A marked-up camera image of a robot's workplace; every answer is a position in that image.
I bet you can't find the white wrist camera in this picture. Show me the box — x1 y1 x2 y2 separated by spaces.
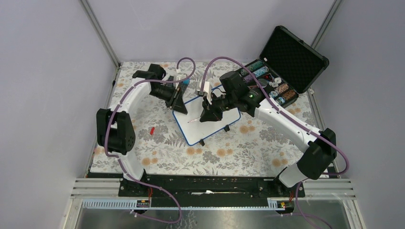
173 73 186 87
195 81 212 104

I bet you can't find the white slotted cable duct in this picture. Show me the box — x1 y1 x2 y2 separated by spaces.
82 197 294 211

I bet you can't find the blue framed whiteboard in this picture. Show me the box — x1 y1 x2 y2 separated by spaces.
172 96 241 146

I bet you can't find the whiteboard wire stand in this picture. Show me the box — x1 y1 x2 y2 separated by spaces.
198 125 230 146

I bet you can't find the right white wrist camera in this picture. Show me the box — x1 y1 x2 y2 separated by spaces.
195 81 212 104

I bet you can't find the black poker chip case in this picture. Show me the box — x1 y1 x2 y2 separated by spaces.
237 25 329 108

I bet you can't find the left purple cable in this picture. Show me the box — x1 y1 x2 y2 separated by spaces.
104 57 196 224

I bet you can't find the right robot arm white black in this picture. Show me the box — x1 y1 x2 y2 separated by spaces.
196 71 337 197

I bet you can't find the purple cable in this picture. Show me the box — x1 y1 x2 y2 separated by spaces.
104 57 196 224
201 56 350 229

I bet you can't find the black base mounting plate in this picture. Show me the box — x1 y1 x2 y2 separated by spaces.
118 174 305 204

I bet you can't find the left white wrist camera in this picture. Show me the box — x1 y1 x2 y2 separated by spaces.
173 73 186 87

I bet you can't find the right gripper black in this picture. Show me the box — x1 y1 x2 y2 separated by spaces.
200 92 236 122

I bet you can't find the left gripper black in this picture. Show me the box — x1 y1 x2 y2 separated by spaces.
149 84 188 114

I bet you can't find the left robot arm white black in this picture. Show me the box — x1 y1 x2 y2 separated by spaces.
96 64 188 196

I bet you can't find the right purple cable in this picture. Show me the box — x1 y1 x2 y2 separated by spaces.
201 56 350 229

